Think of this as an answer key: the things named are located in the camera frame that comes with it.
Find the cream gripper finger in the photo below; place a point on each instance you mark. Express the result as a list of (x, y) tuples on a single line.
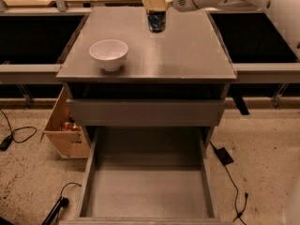
[(156, 5)]

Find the blue silver redbull can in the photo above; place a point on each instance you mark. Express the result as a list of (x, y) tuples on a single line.
[(156, 21)]

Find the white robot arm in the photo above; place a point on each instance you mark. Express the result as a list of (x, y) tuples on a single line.
[(283, 14)]

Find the grey drawer cabinet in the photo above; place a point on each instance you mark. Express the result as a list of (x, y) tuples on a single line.
[(185, 62)]

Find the closed grey top drawer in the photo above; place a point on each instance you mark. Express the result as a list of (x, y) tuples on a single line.
[(146, 113)]

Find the open grey middle drawer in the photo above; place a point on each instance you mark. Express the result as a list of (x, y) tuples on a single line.
[(147, 176)]

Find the white ceramic bowl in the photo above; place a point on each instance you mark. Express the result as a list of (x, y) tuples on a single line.
[(110, 54)]

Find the orange items in box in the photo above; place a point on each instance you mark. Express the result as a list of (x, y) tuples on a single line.
[(68, 126)]

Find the black power adapter right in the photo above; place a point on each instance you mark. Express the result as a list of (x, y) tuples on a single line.
[(223, 156)]

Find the cardboard box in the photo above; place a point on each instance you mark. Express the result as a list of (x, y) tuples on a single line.
[(68, 144)]

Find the black stand with cable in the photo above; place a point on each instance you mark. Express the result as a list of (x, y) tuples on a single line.
[(62, 202)]

